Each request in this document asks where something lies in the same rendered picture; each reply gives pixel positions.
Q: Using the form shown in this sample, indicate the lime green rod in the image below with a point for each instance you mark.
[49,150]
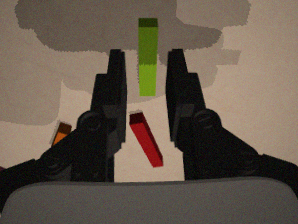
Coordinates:
[148,43]

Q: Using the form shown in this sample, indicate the red rod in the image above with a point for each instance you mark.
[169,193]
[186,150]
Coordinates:
[145,138]

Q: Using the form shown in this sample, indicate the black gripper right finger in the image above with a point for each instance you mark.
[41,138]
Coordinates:
[197,132]

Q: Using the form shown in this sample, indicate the orange rod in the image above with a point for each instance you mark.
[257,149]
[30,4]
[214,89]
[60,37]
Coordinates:
[63,130]

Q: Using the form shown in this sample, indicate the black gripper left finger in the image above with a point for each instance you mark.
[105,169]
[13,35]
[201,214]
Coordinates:
[88,151]

